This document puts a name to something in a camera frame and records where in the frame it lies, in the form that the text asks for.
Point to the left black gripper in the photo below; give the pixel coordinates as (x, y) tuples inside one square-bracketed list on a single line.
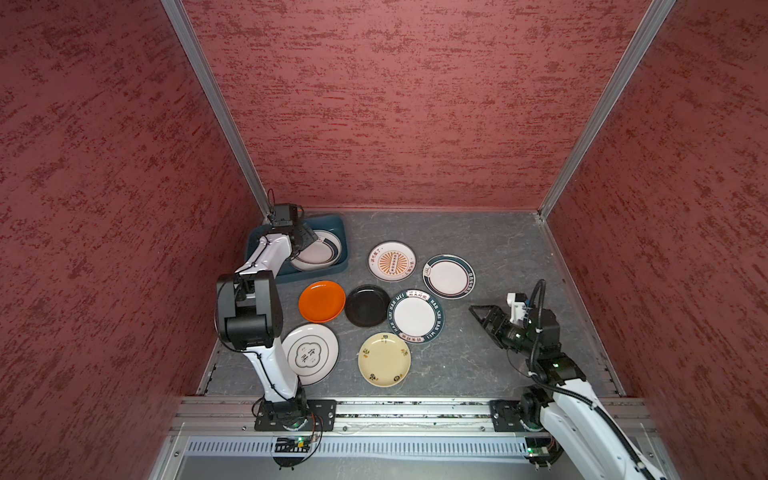
[(307, 234)]

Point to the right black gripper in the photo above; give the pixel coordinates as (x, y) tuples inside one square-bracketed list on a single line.
[(493, 312)]

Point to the large green red rimmed plate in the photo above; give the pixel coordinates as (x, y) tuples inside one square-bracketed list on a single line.
[(322, 253)]

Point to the small green rimmed plate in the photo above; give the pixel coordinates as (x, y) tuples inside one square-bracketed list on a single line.
[(449, 276)]

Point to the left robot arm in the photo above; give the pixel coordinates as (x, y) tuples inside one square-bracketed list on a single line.
[(249, 315)]

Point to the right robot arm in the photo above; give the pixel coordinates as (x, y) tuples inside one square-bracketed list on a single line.
[(561, 401)]

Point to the teal plastic bin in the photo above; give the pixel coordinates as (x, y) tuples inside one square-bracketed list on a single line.
[(336, 264)]

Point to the green lettered rim plate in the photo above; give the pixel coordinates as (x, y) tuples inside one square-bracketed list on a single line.
[(415, 316)]

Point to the pale yellow plate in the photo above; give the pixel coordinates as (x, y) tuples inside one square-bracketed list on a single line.
[(384, 360)]

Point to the orange sunburst pattern plate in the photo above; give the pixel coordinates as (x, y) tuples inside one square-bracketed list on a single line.
[(391, 261)]

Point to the right circuit board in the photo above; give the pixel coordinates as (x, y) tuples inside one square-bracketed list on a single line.
[(537, 447)]

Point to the circuit board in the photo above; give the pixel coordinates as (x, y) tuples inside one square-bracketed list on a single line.
[(537, 447), (292, 446)]

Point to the white plate black flower outline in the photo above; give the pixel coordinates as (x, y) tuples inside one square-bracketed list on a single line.
[(312, 352)]

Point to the left circuit board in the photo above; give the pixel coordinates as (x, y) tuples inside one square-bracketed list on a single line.
[(292, 446)]

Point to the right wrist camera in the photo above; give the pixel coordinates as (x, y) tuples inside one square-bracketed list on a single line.
[(519, 306)]

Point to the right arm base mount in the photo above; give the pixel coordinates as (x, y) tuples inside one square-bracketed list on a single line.
[(517, 416)]

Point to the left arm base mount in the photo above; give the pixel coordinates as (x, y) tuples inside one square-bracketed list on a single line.
[(296, 416)]

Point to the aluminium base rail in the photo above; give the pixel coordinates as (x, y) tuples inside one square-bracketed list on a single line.
[(350, 415)]

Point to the left aluminium corner post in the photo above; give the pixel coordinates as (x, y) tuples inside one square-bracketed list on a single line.
[(189, 41)]

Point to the aluminium corner post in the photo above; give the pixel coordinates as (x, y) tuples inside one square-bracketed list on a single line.
[(189, 41), (646, 31)]

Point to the right aluminium corner post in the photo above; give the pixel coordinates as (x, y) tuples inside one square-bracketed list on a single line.
[(646, 31)]

